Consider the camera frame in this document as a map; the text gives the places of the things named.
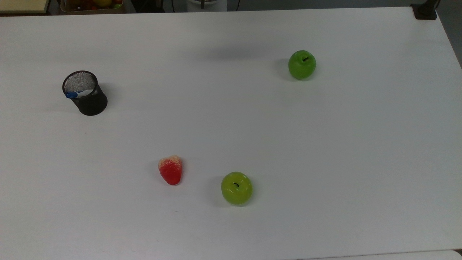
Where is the yellow-green toy apple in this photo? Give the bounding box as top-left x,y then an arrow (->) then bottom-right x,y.
221,172 -> 253,205

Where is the clear bin with fruit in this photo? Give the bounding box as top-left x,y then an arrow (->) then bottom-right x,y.
60,0 -> 125,14

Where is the white office table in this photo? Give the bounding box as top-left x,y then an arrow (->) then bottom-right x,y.
300,249 -> 462,260

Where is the dark green toy apple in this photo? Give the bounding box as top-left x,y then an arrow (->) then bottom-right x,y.
288,50 -> 317,81

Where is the blue white marker pen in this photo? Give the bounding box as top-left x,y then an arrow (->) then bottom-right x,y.
65,89 -> 95,99

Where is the beige board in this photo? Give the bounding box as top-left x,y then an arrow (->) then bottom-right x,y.
0,0 -> 50,14

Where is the red apple half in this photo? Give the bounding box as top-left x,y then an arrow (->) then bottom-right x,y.
158,155 -> 183,186

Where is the black mesh pen cup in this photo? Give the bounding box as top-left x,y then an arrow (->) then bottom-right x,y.
62,70 -> 108,116

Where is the black table clamp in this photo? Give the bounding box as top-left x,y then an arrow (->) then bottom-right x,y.
411,0 -> 441,20

